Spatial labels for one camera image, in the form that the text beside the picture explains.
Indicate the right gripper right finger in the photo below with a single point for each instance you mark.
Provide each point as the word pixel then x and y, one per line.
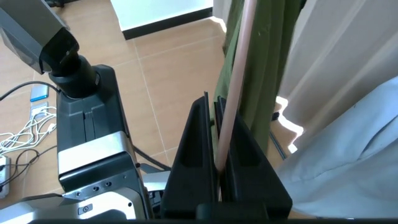
pixel 258 193

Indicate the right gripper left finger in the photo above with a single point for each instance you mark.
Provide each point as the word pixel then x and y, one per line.
pixel 189 186

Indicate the pale grey shorts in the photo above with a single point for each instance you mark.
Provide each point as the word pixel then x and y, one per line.
pixel 348 161

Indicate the pink clothes hanger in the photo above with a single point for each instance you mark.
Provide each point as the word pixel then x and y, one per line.
pixel 237 68

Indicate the green garment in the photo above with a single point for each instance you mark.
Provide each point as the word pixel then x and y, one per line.
pixel 267 62

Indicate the beige curtain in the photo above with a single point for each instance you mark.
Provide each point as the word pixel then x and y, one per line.
pixel 342 46

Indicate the small blue object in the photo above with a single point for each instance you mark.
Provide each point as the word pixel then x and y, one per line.
pixel 39 92

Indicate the white power strip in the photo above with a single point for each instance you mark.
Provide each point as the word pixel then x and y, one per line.
pixel 3 177

